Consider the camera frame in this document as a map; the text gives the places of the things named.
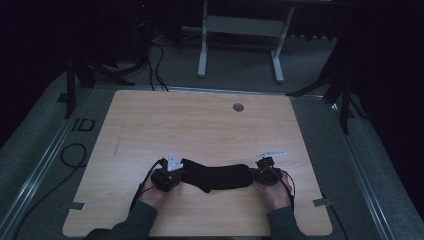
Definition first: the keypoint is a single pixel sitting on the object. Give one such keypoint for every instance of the person's left hand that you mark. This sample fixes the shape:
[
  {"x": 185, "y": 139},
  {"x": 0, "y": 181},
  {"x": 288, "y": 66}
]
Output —
[{"x": 152, "y": 197}]

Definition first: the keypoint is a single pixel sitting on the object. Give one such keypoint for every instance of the white desk frame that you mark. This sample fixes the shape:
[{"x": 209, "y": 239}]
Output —
[{"x": 245, "y": 26}]

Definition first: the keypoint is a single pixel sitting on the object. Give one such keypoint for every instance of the grey round table grommet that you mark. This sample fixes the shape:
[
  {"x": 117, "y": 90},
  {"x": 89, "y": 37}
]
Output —
[{"x": 238, "y": 107}]

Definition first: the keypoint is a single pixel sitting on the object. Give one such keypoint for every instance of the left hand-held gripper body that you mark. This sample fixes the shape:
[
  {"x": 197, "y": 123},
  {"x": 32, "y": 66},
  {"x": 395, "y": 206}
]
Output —
[{"x": 165, "y": 180}]

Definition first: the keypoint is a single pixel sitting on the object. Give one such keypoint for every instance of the person's right hand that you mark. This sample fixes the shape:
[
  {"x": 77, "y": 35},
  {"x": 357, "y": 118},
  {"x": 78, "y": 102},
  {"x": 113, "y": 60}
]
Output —
[{"x": 277, "y": 196}]

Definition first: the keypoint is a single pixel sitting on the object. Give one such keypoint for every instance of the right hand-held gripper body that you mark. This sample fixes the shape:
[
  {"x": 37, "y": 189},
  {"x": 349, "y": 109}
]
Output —
[{"x": 266, "y": 175}]

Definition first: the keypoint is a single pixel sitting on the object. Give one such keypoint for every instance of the dark equipment cabinet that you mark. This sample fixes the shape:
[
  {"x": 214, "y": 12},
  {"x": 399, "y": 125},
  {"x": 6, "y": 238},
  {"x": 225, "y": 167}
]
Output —
[{"x": 141, "y": 23}]

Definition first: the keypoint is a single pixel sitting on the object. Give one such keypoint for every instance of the metal floor rail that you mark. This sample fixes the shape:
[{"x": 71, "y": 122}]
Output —
[
  {"x": 363, "y": 186},
  {"x": 36, "y": 173},
  {"x": 206, "y": 90}
]

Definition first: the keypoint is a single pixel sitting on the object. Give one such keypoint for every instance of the black tripod stand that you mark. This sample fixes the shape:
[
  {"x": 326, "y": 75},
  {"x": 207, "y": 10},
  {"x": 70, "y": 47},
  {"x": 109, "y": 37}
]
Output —
[
  {"x": 70, "y": 90},
  {"x": 345, "y": 106}
]

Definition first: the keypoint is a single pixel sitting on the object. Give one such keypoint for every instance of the grey tape piece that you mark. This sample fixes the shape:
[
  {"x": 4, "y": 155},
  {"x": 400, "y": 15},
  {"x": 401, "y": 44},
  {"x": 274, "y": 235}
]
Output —
[{"x": 322, "y": 202}]

